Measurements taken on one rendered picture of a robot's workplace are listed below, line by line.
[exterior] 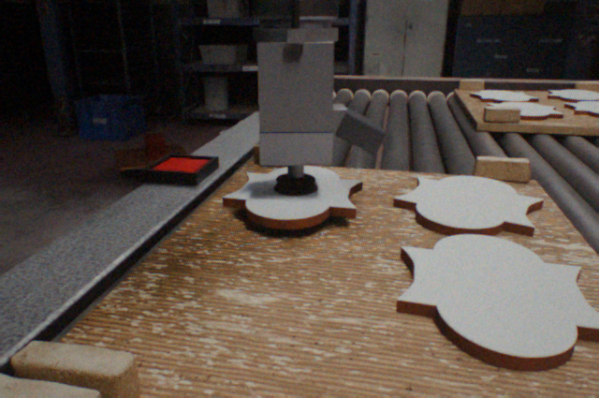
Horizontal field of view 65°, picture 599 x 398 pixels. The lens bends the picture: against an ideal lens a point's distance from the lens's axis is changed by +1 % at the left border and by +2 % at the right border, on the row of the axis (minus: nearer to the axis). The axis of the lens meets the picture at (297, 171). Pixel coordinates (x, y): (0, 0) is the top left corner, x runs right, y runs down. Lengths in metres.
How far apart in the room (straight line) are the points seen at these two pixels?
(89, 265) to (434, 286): 0.28
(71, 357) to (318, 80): 0.26
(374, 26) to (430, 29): 0.55
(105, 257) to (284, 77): 0.22
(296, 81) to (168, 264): 0.18
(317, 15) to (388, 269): 0.21
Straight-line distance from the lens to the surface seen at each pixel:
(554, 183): 0.66
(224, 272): 0.36
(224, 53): 5.00
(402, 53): 4.98
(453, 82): 1.36
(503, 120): 0.90
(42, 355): 0.27
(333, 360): 0.28
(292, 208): 0.41
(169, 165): 0.64
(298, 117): 0.39
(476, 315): 0.31
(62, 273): 0.44
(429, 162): 0.68
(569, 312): 0.34
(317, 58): 0.38
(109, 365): 0.25
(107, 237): 0.49
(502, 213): 0.46
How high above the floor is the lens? 1.12
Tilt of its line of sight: 18 degrees down
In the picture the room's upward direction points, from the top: straight up
